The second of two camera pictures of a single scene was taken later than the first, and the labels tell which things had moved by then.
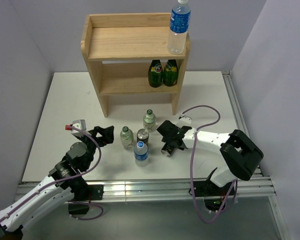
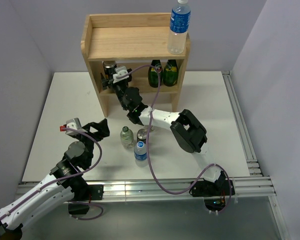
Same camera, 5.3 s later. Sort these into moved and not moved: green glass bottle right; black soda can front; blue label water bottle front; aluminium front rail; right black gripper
Moved: black soda can front; right black gripper
Not moved: aluminium front rail; blue label water bottle front; green glass bottle right
